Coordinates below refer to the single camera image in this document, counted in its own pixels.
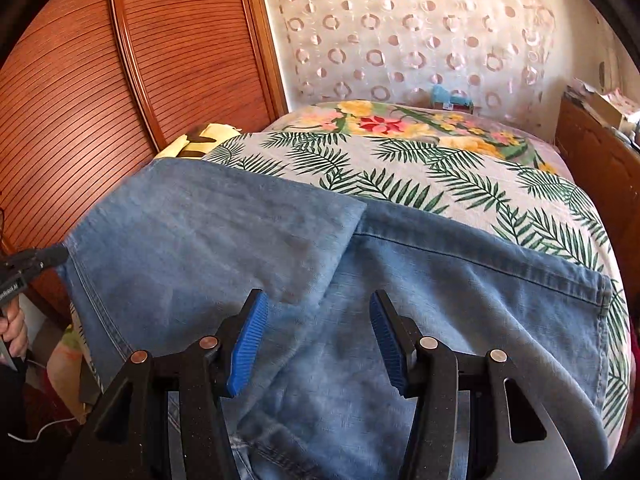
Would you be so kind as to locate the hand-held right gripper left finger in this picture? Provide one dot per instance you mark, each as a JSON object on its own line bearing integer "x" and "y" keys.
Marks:
{"x": 247, "y": 342}

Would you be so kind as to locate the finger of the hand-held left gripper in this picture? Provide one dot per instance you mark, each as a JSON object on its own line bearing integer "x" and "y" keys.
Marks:
{"x": 47, "y": 257}

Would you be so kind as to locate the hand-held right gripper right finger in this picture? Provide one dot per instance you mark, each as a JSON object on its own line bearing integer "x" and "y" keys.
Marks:
{"x": 389, "y": 347}

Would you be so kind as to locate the blue denim pants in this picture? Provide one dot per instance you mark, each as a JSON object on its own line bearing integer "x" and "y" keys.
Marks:
{"x": 350, "y": 270}

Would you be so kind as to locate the person's left hand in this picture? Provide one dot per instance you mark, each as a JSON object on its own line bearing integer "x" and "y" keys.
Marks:
{"x": 17, "y": 330}

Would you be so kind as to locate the wooden slatted wardrobe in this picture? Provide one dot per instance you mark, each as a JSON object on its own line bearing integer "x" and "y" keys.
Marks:
{"x": 125, "y": 85}

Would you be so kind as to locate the yellow plush toy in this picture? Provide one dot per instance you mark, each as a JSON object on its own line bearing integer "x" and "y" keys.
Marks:
{"x": 200, "y": 137}

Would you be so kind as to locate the floral blanket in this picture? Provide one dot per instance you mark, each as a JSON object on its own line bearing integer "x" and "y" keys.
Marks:
{"x": 395, "y": 122}

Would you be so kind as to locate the blue toy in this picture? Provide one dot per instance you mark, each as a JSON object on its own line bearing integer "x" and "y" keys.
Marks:
{"x": 447, "y": 96}

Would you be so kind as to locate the wooden side cabinet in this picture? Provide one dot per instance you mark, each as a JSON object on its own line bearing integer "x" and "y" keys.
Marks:
{"x": 600, "y": 160}

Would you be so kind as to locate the circle pattern sheer curtain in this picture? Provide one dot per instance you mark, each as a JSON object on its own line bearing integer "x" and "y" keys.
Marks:
{"x": 400, "y": 25}

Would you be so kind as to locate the cardboard box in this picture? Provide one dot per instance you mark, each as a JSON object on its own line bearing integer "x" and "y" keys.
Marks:
{"x": 607, "y": 105}

